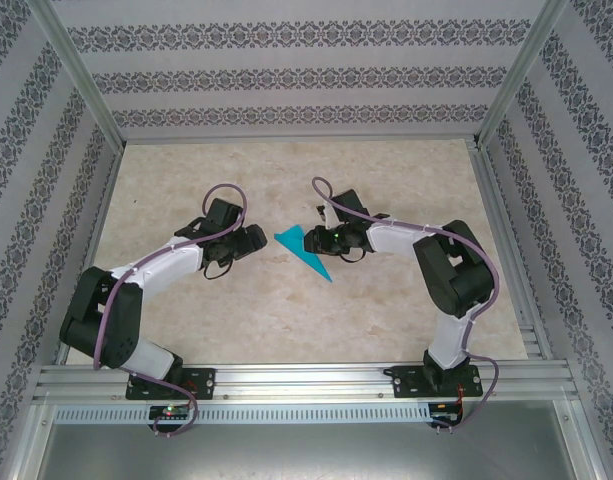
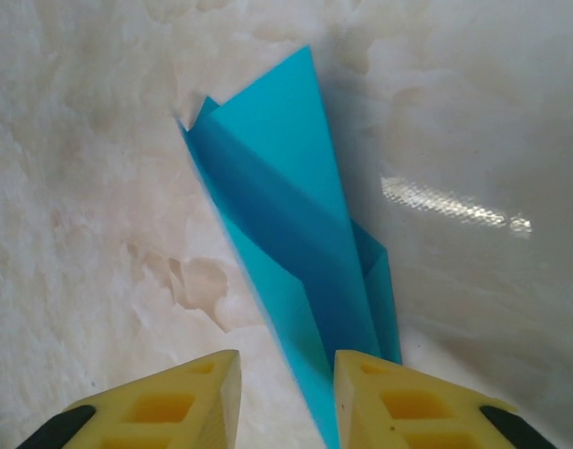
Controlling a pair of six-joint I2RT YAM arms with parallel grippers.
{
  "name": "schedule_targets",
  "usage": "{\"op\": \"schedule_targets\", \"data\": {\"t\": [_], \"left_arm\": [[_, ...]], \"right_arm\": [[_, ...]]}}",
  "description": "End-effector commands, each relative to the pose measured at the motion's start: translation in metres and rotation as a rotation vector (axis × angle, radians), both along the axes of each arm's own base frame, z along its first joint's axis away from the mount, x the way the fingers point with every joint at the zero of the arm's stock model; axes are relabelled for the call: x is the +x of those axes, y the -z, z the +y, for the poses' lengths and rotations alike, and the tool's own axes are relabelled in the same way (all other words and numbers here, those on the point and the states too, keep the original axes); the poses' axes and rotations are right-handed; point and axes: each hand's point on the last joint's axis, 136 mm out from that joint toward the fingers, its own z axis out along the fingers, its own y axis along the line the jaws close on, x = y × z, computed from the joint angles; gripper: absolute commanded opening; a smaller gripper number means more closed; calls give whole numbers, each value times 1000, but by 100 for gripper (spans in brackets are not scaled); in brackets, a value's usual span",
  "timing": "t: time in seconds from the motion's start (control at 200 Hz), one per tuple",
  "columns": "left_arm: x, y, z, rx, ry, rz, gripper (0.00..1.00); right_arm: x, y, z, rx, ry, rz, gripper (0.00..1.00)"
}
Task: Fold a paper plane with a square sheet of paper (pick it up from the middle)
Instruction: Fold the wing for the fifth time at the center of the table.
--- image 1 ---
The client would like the blue paper sheet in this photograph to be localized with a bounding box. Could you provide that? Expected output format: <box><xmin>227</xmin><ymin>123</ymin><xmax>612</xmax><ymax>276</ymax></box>
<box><xmin>273</xmin><ymin>225</ymin><xmax>334</xmax><ymax>283</ymax></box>

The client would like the grey sheet metal panel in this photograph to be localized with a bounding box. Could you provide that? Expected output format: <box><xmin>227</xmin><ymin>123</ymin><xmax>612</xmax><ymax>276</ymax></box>
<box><xmin>33</xmin><ymin>422</ymin><xmax>580</xmax><ymax>480</ymax></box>

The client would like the aluminium frame beam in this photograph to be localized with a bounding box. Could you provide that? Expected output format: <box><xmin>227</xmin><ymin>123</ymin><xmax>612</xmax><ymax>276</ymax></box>
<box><xmin>120</xmin><ymin>133</ymin><xmax>482</xmax><ymax>146</ymax></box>

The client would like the aluminium table side rail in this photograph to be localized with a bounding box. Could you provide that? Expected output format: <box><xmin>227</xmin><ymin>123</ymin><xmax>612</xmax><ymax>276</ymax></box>
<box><xmin>54</xmin><ymin>142</ymin><xmax>126</xmax><ymax>365</ymax></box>
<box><xmin>469</xmin><ymin>142</ymin><xmax>556</xmax><ymax>361</ymax></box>

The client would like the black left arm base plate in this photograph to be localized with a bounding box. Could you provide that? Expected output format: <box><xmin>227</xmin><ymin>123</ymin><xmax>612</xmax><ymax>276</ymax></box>
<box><xmin>125</xmin><ymin>368</ymin><xmax>217</xmax><ymax>401</ymax></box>

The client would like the aluminium mounting rail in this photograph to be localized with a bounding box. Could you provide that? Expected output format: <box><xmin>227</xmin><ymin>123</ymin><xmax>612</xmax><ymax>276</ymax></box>
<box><xmin>33</xmin><ymin>363</ymin><xmax>580</xmax><ymax>403</ymax></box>

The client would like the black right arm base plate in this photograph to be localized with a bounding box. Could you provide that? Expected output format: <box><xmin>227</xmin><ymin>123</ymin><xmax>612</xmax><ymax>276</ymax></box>
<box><xmin>391</xmin><ymin>363</ymin><xmax>485</xmax><ymax>400</ymax></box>

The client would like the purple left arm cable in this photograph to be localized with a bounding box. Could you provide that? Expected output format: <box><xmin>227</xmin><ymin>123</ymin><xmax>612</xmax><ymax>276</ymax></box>
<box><xmin>93</xmin><ymin>183</ymin><xmax>251</xmax><ymax>439</ymax></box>

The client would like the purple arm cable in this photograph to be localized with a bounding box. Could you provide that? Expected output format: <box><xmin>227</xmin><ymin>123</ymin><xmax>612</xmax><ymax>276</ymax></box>
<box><xmin>93</xmin><ymin>183</ymin><xmax>251</xmax><ymax>439</ymax></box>
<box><xmin>310</xmin><ymin>176</ymin><xmax>501</xmax><ymax>435</ymax></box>

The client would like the slotted grey cable duct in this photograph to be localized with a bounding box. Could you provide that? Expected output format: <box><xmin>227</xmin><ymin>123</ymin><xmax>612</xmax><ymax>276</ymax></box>
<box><xmin>53</xmin><ymin>403</ymin><xmax>433</xmax><ymax>424</ymax></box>

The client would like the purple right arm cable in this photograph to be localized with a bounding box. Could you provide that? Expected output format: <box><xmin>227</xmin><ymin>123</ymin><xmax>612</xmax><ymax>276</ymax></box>
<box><xmin>310</xmin><ymin>176</ymin><xmax>501</xmax><ymax>435</ymax></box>

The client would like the aluminium frame post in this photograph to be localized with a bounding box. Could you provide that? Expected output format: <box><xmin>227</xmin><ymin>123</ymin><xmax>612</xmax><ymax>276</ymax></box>
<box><xmin>477</xmin><ymin>0</ymin><xmax>573</xmax><ymax>149</ymax></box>
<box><xmin>25</xmin><ymin>0</ymin><xmax>127</xmax><ymax>151</ymax></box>

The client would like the aluminium frame leg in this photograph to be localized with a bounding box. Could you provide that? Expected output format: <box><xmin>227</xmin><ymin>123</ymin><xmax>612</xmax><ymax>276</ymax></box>
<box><xmin>4</xmin><ymin>402</ymin><xmax>55</xmax><ymax>480</ymax></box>
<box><xmin>555</xmin><ymin>399</ymin><xmax>607</xmax><ymax>480</ymax></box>

